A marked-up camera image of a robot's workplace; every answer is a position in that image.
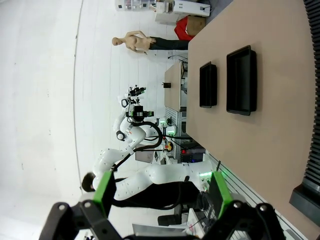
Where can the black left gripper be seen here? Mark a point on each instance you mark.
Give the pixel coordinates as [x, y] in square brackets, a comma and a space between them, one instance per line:
[138, 111]

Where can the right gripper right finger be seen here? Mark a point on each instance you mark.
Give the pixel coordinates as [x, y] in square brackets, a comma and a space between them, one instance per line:
[220, 192]

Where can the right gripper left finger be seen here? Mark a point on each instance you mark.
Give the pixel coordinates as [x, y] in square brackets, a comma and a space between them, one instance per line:
[103, 190]

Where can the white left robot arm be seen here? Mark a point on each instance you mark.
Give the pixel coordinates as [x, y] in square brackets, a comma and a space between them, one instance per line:
[170, 173]

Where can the black ESD tray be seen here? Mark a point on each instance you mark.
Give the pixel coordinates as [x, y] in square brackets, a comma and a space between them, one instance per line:
[241, 80]
[208, 85]

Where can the black device with green parts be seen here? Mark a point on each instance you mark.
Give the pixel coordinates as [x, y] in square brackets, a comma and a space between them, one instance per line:
[137, 91]

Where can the small black box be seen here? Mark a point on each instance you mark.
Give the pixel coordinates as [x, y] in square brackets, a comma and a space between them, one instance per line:
[167, 85]

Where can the yellow emergency stop button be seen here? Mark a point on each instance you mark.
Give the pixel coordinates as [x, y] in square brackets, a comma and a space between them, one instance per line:
[168, 146]

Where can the brown background table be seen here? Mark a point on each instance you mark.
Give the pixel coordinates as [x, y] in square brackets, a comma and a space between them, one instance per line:
[173, 85]

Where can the black robot controller box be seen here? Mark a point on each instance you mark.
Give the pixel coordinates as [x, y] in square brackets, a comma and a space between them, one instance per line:
[190, 156]

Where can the black office chair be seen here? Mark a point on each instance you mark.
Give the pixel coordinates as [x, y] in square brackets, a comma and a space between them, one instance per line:
[170, 220]

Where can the beige mannequin with black trousers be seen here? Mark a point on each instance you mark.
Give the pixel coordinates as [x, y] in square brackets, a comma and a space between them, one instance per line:
[136, 42]

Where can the red cloth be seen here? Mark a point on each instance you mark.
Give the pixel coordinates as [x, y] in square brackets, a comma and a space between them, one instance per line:
[181, 30]

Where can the brown cardboard box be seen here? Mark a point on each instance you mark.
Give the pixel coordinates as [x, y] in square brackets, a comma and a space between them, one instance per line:
[196, 25]

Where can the white cabinet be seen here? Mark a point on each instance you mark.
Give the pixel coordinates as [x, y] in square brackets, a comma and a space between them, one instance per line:
[190, 7]

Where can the black slotted board rack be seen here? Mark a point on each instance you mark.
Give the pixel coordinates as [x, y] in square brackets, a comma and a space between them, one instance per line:
[313, 100]

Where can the grey aluminium slotted base plate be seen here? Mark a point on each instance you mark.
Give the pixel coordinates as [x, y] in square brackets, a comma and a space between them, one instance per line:
[252, 197]

